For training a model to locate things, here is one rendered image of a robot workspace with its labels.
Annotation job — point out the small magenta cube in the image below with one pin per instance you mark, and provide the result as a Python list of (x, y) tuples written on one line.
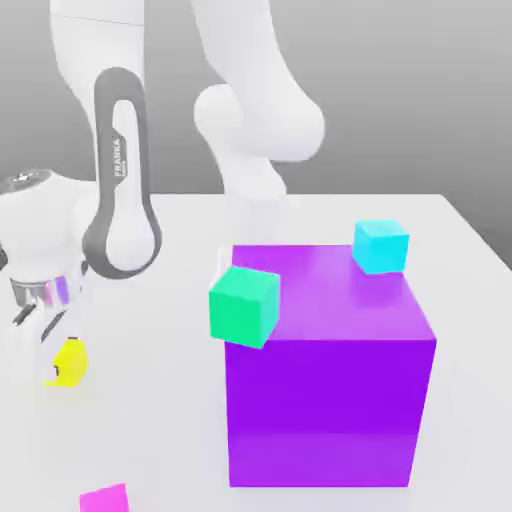
[(104, 500)]

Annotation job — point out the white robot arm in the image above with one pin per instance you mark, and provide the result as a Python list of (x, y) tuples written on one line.
[(256, 120)]

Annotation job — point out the small cyan cube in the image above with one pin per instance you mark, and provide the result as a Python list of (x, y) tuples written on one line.
[(380, 248)]

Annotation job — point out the small yellow cube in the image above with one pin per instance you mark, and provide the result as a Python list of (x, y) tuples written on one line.
[(71, 363)]

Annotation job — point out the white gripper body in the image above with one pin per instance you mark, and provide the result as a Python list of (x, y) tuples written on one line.
[(42, 352)]

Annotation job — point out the large purple box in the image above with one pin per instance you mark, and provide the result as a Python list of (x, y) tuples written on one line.
[(328, 400)]

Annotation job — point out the small green cube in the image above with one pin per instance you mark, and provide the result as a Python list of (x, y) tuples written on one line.
[(240, 308)]

